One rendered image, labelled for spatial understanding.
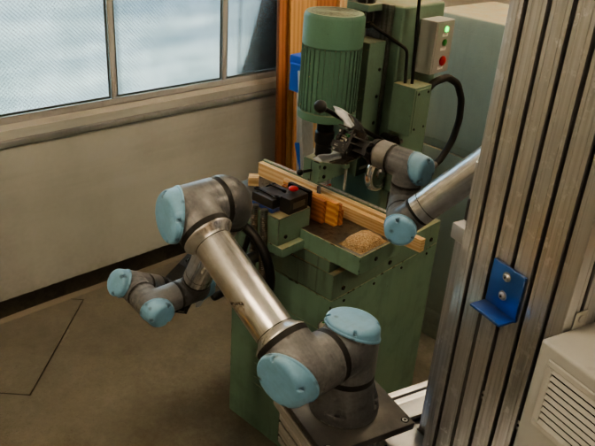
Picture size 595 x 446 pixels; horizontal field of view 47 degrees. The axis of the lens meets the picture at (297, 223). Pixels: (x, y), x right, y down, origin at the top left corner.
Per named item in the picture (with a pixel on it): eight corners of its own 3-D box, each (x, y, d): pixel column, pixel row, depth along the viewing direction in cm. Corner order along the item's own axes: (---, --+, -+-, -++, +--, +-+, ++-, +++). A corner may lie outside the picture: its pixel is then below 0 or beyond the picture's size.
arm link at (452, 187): (589, 134, 140) (402, 260, 161) (580, 118, 150) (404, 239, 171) (556, 91, 138) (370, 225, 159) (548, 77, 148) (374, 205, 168)
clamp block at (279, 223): (243, 229, 208) (244, 203, 204) (275, 217, 217) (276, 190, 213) (278, 247, 200) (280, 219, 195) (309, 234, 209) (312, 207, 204)
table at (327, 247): (196, 211, 223) (196, 195, 220) (263, 188, 244) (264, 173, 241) (336, 288, 187) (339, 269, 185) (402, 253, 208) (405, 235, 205)
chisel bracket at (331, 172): (301, 181, 215) (303, 156, 211) (330, 170, 225) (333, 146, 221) (319, 188, 211) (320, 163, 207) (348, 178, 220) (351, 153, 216)
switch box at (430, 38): (413, 71, 213) (421, 18, 205) (431, 66, 219) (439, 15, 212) (429, 75, 209) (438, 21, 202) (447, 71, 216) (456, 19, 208)
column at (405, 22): (326, 205, 244) (345, -5, 211) (365, 189, 258) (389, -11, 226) (375, 227, 230) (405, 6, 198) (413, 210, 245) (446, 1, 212)
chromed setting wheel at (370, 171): (359, 194, 216) (364, 157, 210) (383, 184, 224) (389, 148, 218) (367, 196, 214) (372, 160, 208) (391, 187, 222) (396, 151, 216)
